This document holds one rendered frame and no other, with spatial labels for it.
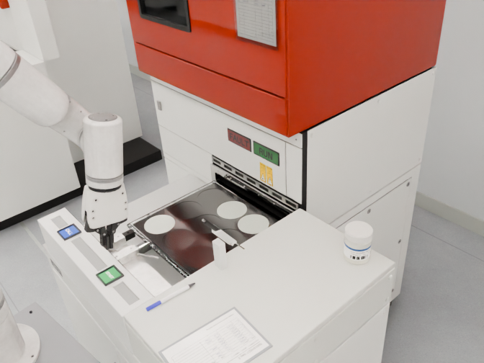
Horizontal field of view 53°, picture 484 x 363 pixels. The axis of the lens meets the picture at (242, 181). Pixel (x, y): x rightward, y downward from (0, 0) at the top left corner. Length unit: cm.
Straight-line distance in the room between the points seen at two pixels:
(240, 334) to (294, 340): 12
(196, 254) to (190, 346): 39
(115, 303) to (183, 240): 34
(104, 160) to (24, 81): 24
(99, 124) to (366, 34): 81
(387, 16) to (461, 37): 122
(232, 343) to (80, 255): 55
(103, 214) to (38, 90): 33
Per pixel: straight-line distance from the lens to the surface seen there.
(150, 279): 146
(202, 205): 167
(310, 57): 133
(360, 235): 128
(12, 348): 136
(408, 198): 211
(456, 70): 281
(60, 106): 103
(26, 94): 101
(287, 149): 146
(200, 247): 150
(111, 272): 139
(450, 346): 249
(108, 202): 117
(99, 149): 109
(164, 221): 163
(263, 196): 162
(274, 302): 123
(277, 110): 135
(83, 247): 151
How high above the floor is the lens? 187
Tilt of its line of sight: 33 degrees down
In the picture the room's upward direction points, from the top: 4 degrees counter-clockwise
